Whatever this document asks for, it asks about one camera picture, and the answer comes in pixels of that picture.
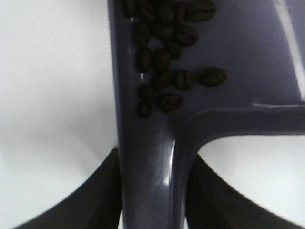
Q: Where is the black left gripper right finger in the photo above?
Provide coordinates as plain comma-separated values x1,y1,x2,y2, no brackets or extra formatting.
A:
187,154,301,229

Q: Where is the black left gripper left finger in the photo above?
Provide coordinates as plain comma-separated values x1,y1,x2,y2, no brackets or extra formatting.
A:
0,149,122,229

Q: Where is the grey plastic dustpan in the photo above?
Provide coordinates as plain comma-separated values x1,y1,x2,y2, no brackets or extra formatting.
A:
109,0,305,229

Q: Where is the pile of coffee beans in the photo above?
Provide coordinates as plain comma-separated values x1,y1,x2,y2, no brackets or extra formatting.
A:
122,0,216,119

